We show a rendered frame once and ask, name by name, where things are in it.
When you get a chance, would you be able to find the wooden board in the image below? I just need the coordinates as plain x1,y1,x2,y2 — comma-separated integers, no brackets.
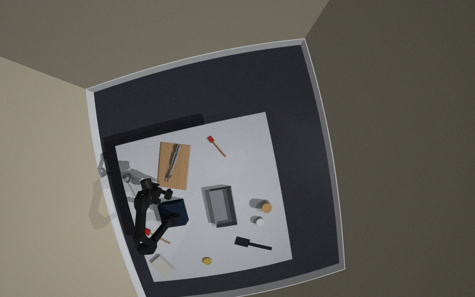
158,142,191,190

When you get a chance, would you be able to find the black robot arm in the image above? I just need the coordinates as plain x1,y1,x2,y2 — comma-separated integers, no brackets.
133,178,180,255

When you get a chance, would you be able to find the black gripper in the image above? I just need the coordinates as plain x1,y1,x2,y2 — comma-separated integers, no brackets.
151,182,173,200

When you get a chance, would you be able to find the yellow flat disc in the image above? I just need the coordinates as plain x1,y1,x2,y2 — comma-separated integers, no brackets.
203,257,212,265

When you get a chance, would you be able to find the white cylinder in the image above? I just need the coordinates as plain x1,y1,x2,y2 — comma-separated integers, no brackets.
256,216,264,226

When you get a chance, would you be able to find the wooden stick with red block end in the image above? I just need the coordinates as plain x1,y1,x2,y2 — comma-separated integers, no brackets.
208,136,226,157

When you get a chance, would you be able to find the grey cylindrical container with tan lid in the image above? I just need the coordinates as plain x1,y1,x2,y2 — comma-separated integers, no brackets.
260,200,272,213

